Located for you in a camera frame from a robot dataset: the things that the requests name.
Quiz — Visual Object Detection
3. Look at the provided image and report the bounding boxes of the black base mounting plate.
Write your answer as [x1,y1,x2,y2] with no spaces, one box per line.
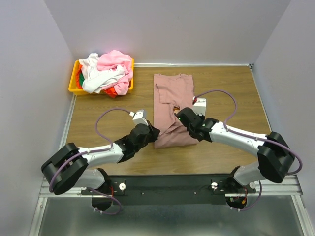
[81,173,256,207]

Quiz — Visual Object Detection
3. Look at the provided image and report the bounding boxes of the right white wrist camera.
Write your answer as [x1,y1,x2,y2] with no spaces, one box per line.
[192,97,207,116]

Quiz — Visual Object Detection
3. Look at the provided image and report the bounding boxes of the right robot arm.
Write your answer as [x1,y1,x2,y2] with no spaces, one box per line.
[176,108,295,193]

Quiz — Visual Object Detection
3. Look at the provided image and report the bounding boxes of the light pink t-shirt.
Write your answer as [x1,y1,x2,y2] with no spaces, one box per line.
[97,50,133,95]

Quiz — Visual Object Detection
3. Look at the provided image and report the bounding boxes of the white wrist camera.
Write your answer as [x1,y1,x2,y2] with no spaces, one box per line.
[129,109,148,126]
[192,97,207,116]

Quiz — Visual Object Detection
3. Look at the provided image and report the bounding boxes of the green t-shirt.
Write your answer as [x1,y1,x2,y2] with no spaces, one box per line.
[75,69,85,89]

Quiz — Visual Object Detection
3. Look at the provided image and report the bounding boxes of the yellow plastic bin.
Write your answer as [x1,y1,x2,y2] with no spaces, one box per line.
[68,58,134,95]

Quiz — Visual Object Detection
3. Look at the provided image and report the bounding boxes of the orange red t-shirt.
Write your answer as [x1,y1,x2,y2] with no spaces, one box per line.
[103,87,118,98]

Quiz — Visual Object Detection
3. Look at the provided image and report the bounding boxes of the white t-shirt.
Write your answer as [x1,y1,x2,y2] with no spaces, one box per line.
[78,53,126,94]

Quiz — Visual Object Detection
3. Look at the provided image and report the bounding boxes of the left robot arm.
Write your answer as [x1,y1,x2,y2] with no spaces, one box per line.
[41,123,160,195]

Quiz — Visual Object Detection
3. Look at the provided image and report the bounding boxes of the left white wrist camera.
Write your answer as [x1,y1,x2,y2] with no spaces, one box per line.
[129,109,148,126]

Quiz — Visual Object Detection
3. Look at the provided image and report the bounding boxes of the dusty pink mario t-shirt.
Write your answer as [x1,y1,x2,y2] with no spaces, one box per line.
[153,74,198,149]

